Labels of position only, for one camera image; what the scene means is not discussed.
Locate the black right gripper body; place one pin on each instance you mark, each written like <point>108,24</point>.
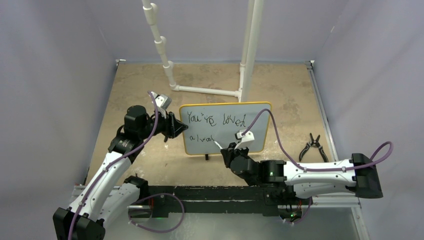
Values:
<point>243,152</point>

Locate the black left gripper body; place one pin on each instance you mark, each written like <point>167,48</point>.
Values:
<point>164,127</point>

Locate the yellow framed whiteboard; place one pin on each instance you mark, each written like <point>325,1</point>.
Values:
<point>216,122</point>

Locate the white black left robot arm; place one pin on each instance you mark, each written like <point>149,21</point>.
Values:
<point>86,218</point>

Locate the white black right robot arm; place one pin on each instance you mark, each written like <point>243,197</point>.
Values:
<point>357,175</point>

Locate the black pliers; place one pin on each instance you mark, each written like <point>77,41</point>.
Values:
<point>313,143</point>

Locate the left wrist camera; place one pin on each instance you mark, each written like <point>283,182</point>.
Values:
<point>161,103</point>

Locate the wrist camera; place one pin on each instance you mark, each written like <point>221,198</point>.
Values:
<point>244,140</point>
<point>161,103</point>

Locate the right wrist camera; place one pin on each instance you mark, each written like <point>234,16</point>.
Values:
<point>244,140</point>

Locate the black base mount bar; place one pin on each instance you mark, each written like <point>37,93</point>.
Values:
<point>163,200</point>

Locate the aluminium table edge rail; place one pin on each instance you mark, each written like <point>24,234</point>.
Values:
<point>337,200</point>

